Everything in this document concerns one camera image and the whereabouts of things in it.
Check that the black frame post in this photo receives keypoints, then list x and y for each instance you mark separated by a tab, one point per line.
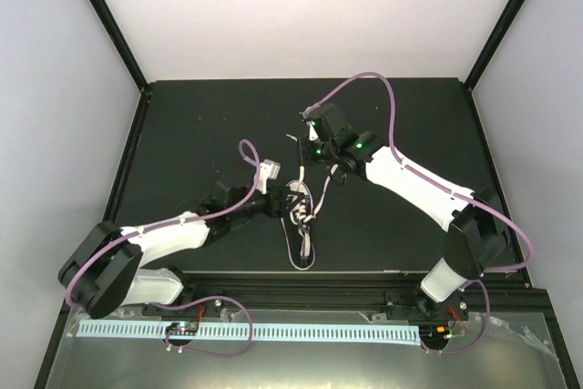
493	42
115	35

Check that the small circuit board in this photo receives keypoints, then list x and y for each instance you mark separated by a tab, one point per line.
182	328
442	332

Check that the right black frame post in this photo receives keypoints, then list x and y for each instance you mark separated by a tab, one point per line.
493	42

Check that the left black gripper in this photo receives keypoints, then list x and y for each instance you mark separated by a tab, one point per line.
281	209

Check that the light blue slotted cable duct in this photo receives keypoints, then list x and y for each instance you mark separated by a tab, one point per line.
257	332

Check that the white shoelace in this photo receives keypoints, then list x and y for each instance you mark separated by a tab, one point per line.
317	206

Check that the left black frame post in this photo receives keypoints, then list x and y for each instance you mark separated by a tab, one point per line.
115	35

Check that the right small circuit board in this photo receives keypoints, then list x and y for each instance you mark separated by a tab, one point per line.
442	332

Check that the black table mat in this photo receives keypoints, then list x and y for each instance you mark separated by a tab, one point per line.
190	136

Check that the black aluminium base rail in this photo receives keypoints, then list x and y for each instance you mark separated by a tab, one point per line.
397	296

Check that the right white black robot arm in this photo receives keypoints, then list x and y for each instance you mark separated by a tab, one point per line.
475	232

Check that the black white sneaker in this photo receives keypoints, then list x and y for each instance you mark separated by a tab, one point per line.
296	228

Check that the left small circuit board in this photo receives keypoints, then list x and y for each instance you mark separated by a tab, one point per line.
182	328

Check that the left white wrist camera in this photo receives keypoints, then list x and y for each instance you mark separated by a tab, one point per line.
268	170

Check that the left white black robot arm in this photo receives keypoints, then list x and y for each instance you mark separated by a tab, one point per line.
109	268

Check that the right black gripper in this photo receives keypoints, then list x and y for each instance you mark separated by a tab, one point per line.
305	154

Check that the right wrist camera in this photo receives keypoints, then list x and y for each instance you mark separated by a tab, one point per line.
324	122

